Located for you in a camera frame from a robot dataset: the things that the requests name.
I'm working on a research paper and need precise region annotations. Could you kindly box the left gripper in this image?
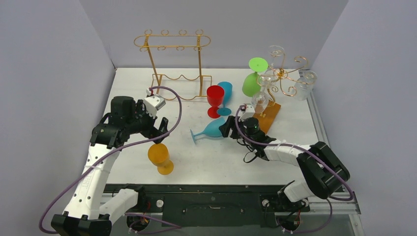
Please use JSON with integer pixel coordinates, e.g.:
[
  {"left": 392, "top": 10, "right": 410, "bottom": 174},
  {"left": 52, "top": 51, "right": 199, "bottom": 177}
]
[{"left": 126, "top": 100, "right": 169, "bottom": 143}]

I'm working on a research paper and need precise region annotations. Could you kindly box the blue plastic goblet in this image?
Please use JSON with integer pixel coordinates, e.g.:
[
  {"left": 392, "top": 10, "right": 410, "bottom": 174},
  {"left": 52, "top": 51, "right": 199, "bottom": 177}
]
[
  {"left": 217, "top": 81, "right": 233, "bottom": 116},
  {"left": 190, "top": 118, "right": 226, "bottom": 143}
]

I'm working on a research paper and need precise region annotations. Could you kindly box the red plastic goblet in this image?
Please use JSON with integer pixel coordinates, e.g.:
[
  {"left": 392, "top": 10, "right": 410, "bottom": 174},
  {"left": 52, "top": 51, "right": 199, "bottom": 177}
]
[{"left": 207, "top": 85, "right": 225, "bottom": 118}]

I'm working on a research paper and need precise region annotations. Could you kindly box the gold hook rack wooden base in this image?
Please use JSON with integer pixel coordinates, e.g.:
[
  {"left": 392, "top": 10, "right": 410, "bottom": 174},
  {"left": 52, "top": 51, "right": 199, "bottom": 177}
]
[{"left": 252, "top": 45, "right": 317, "bottom": 135}]

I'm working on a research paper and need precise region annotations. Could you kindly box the tall gold wire glass rack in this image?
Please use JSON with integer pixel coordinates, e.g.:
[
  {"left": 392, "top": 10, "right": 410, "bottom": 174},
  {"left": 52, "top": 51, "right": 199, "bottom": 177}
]
[{"left": 133, "top": 29, "right": 212, "bottom": 101}]

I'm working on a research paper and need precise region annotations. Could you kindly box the green plastic goblet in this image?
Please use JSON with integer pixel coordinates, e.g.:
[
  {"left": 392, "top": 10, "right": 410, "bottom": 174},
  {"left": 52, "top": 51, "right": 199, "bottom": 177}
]
[{"left": 242, "top": 57, "right": 268, "bottom": 97}]

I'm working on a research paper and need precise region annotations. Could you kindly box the small clear front wine glass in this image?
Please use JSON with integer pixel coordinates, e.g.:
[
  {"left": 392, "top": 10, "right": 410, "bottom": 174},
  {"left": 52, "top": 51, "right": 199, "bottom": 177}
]
[{"left": 266, "top": 45, "right": 286, "bottom": 77}]

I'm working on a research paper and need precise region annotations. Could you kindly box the clear patterned wine glass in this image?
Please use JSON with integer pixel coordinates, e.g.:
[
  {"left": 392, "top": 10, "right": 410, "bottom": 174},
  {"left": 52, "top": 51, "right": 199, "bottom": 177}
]
[{"left": 294, "top": 70, "right": 318, "bottom": 101}]

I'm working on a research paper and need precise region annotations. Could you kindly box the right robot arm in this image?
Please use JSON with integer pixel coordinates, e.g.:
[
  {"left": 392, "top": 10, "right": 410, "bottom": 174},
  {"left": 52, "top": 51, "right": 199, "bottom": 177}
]
[{"left": 218, "top": 116, "right": 351, "bottom": 210}]

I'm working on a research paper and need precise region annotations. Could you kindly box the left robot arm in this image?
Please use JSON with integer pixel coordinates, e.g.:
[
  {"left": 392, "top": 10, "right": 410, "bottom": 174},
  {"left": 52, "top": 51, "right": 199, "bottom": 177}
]
[{"left": 51, "top": 95, "right": 168, "bottom": 236}]

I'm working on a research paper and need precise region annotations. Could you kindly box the orange plastic goblet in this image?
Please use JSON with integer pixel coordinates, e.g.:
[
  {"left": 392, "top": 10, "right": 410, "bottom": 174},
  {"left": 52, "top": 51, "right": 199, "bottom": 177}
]
[{"left": 148, "top": 143, "right": 174, "bottom": 175}]

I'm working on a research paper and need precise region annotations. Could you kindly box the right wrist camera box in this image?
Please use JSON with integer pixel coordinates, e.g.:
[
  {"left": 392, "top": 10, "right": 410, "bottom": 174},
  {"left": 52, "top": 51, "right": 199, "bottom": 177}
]
[{"left": 238, "top": 104, "right": 255, "bottom": 122}]

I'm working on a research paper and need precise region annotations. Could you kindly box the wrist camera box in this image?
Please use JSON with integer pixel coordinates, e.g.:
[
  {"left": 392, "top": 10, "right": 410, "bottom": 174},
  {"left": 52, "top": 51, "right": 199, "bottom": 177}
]
[
  {"left": 143, "top": 88, "right": 166, "bottom": 119},
  {"left": 238, "top": 104, "right": 255, "bottom": 122}
]

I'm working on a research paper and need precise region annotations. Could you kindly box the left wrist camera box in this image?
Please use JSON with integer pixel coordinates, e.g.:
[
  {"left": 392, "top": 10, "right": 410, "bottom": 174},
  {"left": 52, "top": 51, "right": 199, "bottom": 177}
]
[{"left": 143, "top": 88, "right": 166, "bottom": 119}]

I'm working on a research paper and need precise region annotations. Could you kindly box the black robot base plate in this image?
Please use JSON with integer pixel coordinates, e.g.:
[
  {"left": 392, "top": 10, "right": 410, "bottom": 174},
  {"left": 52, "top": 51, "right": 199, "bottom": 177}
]
[{"left": 104, "top": 184, "right": 310, "bottom": 228}]

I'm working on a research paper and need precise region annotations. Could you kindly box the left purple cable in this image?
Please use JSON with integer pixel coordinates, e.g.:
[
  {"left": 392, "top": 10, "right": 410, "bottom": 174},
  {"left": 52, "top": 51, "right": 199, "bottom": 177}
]
[{"left": 38, "top": 86, "right": 183, "bottom": 235}]

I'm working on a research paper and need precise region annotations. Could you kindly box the aluminium table frame rail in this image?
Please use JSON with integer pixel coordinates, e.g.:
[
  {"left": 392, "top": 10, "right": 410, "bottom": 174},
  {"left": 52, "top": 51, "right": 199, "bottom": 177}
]
[{"left": 306, "top": 92, "right": 361, "bottom": 215}]

